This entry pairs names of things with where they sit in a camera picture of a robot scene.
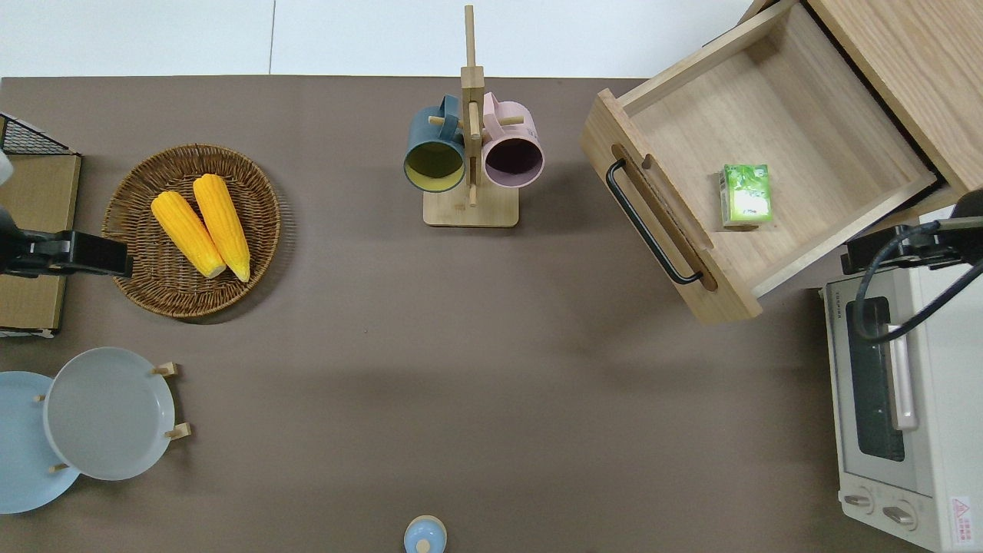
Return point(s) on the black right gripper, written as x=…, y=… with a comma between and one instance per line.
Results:
x=971, y=230

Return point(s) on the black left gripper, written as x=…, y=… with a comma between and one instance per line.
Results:
x=11, y=246

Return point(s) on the light wooden drawer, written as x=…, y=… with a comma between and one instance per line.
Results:
x=768, y=115

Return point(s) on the brown wicker basket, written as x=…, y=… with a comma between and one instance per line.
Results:
x=153, y=284

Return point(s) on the yellow corn cob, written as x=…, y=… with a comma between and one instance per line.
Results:
x=188, y=234
x=223, y=223

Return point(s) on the wooden plate rack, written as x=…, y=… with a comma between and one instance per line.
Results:
x=170, y=369

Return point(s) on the white toaster oven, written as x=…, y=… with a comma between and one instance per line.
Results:
x=944, y=399

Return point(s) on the grey plate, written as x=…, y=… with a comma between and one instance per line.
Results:
x=107, y=415

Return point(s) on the light wooden cabinet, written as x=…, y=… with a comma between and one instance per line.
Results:
x=921, y=77

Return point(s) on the green juice carton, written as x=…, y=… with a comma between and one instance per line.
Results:
x=746, y=196

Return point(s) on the light blue plate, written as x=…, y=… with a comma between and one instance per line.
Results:
x=19, y=461

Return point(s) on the dark blue mug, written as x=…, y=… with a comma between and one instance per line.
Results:
x=430, y=127

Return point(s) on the brown table mat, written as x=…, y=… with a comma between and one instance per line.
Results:
x=461, y=346

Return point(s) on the wooden mug tree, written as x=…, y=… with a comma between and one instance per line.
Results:
x=491, y=211

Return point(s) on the pink mug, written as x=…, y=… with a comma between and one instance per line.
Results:
x=513, y=163

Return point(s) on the blue dome bell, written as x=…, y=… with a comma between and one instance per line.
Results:
x=425, y=536

